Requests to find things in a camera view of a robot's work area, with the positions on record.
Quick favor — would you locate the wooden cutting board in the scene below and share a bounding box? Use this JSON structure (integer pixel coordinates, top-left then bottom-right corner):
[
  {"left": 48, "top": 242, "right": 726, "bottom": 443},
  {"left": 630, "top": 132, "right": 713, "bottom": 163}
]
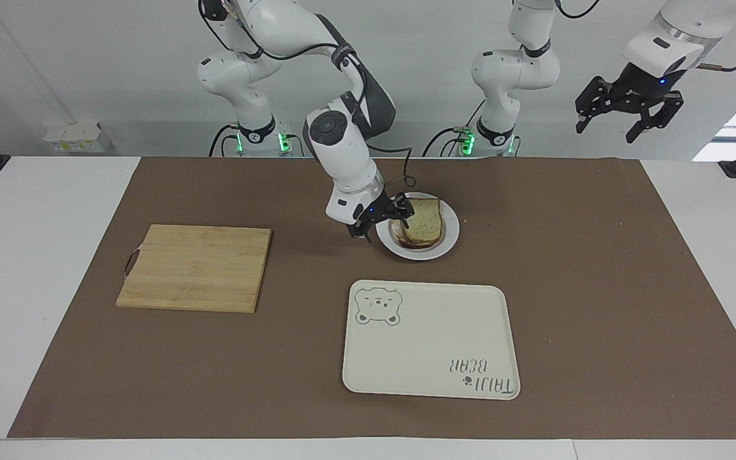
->
[{"left": 115, "top": 224, "right": 273, "bottom": 314}]

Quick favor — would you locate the white box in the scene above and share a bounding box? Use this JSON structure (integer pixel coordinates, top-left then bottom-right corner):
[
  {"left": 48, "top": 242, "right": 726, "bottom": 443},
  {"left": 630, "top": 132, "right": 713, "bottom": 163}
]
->
[{"left": 42, "top": 121, "right": 114, "bottom": 155}]

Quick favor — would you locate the sandwich bottom half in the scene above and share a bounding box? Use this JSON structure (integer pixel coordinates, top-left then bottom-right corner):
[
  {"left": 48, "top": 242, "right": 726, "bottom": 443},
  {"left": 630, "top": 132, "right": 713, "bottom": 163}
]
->
[{"left": 389, "top": 218, "right": 446, "bottom": 252}]

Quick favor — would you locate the cream tray with bear print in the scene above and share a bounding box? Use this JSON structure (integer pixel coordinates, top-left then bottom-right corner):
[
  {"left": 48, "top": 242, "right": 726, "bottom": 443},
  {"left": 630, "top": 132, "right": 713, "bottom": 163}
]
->
[{"left": 341, "top": 279, "right": 522, "bottom": 402}]

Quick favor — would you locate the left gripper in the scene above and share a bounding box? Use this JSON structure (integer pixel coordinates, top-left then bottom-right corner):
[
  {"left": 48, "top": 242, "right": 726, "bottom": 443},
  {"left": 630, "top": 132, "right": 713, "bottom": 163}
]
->
[{"left": 574, "top": 61, "right": 686, "bottom": 144}]

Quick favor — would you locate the bread slice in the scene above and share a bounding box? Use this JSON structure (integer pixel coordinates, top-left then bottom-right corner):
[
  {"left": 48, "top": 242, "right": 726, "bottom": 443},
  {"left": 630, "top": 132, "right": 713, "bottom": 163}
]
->
[{"left": 399, "top": 197, "right": 443, "bottom": 245}]

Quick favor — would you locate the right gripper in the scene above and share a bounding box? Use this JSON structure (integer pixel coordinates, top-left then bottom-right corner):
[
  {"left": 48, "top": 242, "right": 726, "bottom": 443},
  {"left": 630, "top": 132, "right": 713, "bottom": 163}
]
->
[{"left": 349, "top": 194, "right": 415, "bottom": 243}]

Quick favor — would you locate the round white plate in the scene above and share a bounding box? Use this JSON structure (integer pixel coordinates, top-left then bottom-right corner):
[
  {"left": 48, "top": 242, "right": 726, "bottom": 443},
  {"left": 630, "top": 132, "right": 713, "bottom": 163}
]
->
[{"left": 375, "top": 192, "right": 461, "bottom": 261}]

